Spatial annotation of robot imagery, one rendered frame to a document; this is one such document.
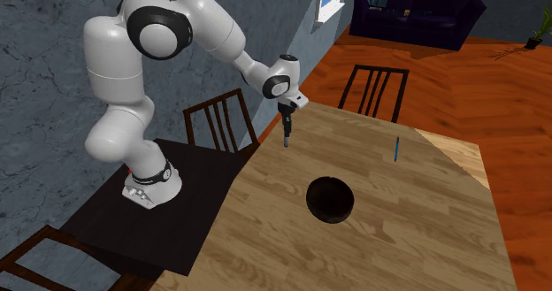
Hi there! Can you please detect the black robot stand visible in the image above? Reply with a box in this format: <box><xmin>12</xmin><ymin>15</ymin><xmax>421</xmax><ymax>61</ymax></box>
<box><xmin>59</xmin><ymin>138</ymin><xmax>252</xmax><ymax>278</ymax></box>

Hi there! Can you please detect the brown wooden chair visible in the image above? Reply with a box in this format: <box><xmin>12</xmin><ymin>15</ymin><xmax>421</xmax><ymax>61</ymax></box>
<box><xmin>182</xmin><ymin>88</ymin><xmax>261</xmax><ymax>154</ymax></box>
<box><xmin>0</xmin><ymin>225</ymin><xmax>157</xmax><ymax>291</ymax></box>

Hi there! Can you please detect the black bowl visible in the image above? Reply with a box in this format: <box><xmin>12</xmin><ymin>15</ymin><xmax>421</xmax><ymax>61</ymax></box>
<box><xmin>305</xmin><ymin>176</ymin><xmax>356</xmax><ymax>225</ymax></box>

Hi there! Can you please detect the dark purple sofa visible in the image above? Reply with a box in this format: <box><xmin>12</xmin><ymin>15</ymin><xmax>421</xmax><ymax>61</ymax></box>
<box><xmin>349</xmin><ymin>0</ymin><xmax>487</xmax><ymax>52</ymax></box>

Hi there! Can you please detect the dark wooden chair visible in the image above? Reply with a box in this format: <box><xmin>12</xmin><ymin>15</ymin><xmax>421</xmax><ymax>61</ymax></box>
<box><xmin>337</xmin><ymin>64</ymin><xmax>410</xmax><ymax>125</ymax></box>

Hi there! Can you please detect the green potted plant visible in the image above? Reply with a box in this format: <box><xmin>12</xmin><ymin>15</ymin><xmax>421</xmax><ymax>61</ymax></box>
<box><xmin>524</xmin><ymin>0</ymin><xmax>552</xmax><ymax>50</ymax></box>

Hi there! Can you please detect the wooden dining table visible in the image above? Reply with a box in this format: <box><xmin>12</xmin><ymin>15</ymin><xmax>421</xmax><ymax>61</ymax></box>
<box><xmin>148</xmin><ymin>101</ymin><xmax>518</xmax><ymax>291</ymax></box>

